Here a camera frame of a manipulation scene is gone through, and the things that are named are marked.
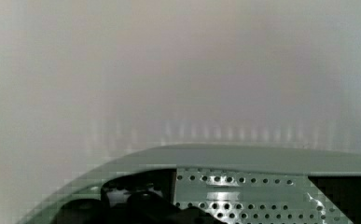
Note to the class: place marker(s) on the green plastic strainer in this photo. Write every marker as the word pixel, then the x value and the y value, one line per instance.
pixel 235 184

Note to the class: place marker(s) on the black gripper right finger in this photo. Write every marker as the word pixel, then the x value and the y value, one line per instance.
pixel 344 192

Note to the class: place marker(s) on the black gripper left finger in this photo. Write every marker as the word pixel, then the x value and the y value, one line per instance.
pixel 143 198

